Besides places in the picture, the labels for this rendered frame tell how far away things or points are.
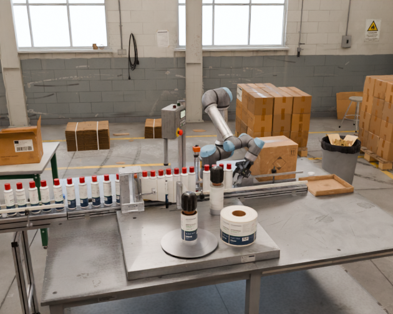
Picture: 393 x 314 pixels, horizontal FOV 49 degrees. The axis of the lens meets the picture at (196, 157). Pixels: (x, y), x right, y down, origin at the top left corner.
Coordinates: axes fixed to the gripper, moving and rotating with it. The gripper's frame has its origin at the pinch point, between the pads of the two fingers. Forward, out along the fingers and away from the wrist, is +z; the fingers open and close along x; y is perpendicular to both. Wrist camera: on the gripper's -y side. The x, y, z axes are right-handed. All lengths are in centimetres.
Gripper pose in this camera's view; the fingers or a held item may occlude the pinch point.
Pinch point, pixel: (233, 183)
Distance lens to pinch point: 298.8
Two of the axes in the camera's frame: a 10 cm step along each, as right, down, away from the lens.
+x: 8.4, 4.0, 3.7
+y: 2.5, 3.2, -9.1
